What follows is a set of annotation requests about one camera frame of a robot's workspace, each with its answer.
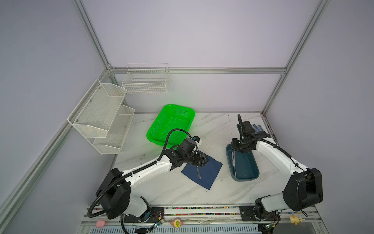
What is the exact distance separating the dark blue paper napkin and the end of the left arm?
0.19 meters

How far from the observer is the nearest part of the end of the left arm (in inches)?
23.0

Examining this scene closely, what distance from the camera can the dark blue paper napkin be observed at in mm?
855
